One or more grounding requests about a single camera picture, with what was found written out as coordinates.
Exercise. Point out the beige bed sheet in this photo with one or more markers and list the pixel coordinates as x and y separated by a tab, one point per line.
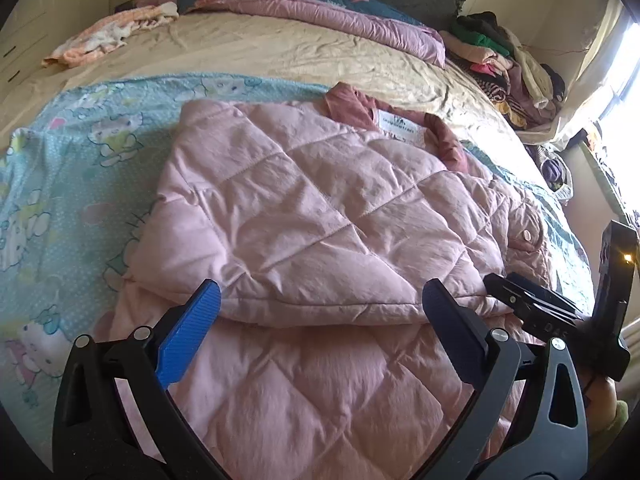
275	48

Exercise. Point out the pile of assorted clothes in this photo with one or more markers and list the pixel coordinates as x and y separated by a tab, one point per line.
526	93

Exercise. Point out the cream wardrobe with black handles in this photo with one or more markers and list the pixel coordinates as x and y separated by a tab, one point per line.
35	28

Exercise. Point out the floral bag of clothes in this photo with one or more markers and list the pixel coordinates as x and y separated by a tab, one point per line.
555	172

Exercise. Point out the person's right hand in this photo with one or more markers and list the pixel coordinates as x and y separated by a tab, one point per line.
603	411

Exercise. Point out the green window sill cushion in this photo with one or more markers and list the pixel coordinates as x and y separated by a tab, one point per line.
607	180

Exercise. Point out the blue cartoon cat sheet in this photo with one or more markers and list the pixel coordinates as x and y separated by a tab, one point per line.
78	184

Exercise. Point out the dark floral pink quilt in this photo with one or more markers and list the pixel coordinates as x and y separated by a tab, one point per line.
367	19

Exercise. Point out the orange white small garment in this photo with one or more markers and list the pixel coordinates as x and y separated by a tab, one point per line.
109	34

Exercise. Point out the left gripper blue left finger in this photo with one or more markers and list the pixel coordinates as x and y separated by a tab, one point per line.
181	331

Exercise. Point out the pink quilted jacket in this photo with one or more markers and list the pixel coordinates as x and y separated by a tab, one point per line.
321	229

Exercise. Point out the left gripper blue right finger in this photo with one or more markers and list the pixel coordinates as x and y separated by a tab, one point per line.
460	331

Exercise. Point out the beige curtain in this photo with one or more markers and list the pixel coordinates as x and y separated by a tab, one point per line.
590	78

